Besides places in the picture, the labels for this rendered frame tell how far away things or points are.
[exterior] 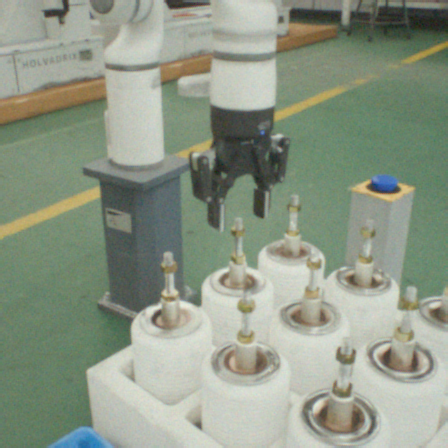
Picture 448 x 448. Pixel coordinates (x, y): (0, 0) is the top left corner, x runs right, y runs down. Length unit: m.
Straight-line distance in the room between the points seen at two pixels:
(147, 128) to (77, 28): 2.01
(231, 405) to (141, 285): 0.53
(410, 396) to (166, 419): 0.26
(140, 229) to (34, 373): 0.30
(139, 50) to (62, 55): 1.87
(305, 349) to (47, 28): 2.50
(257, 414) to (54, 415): 0.44
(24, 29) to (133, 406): 2.40
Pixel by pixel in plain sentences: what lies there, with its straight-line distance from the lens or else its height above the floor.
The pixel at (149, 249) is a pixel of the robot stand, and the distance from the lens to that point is 1.08.
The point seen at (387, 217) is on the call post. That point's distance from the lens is 0.92.
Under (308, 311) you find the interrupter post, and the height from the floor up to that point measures 0.27.
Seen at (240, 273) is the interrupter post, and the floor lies 0.27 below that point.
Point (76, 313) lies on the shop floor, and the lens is 1.21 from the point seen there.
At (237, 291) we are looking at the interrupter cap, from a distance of 0.76.
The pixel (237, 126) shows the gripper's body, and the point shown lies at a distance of 0.67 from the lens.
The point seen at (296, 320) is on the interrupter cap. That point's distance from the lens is 0.71.
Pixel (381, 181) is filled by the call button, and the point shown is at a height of 0.33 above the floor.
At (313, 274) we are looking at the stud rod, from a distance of 0.69.
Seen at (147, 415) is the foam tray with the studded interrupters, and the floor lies 0.18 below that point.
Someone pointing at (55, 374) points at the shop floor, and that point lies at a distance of 1.07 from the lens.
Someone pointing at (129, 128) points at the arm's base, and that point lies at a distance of 1.02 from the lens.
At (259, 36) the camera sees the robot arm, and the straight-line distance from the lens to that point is 0.65.
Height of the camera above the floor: 0.65
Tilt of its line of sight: 26 degrees down
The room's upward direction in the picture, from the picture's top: straight up
